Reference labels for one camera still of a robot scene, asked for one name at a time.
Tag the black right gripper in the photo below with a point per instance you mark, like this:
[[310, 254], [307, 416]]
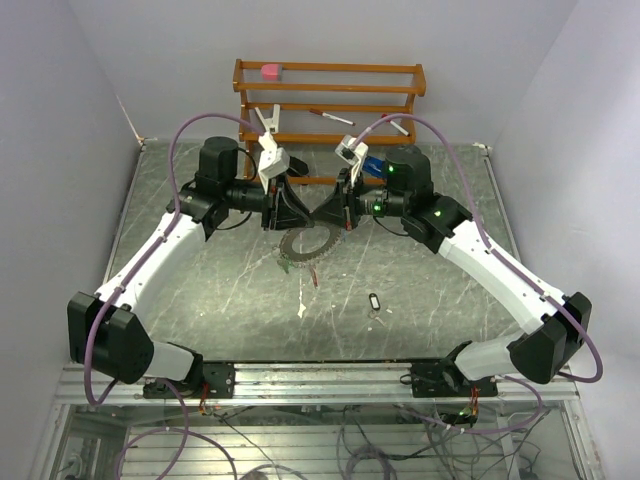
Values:
[[341, 207]]

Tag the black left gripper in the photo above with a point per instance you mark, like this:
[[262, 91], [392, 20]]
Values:
[[290, 211]]

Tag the round metal keyring disc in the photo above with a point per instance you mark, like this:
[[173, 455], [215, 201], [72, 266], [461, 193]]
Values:
[[302, 247]]

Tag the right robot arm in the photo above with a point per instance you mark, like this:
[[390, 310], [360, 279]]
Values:
[[551, 323]]

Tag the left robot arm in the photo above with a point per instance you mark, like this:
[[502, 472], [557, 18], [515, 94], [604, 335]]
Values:
[[106, 329]]

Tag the green key tag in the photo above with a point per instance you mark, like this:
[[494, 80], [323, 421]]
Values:
[[284, 264]]

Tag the red key tag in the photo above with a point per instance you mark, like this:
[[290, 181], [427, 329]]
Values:
[[314, 276]]

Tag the black object on rack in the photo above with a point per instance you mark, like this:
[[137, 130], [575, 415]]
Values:
[[297, 168]]

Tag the blue stapler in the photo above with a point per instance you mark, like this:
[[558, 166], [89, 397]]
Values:
[[374, 167]]

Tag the black key tag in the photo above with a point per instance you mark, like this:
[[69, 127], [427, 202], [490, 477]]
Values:
[[374, 302]]

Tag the white plastic clamp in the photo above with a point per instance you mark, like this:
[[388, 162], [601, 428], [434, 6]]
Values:
[[270, 123]]

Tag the red white marker pen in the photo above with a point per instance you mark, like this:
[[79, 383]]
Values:
[[331, 117]]

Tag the red capped white marker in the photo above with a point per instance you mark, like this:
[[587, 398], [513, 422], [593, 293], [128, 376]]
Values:
[[397, 126]]

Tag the wooden shelf rack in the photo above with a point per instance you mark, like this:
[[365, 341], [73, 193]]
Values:
[[357, 92]]

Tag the pink eraser block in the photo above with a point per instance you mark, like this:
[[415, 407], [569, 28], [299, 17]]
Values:
[[271, 72]]

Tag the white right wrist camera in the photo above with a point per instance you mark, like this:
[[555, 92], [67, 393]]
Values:
[[353, 154]]

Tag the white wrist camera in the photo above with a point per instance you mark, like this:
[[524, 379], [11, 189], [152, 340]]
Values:
[[273, 160], [353, 154]]

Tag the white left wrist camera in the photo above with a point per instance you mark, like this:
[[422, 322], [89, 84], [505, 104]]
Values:
[[273, 160]]

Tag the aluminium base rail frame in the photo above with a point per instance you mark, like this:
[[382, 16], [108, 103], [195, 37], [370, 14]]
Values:
[[299, 384]]

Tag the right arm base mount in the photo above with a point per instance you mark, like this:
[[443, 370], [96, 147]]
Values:
[[439, 377]]

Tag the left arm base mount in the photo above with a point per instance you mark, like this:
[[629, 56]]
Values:
[[206, 379]]

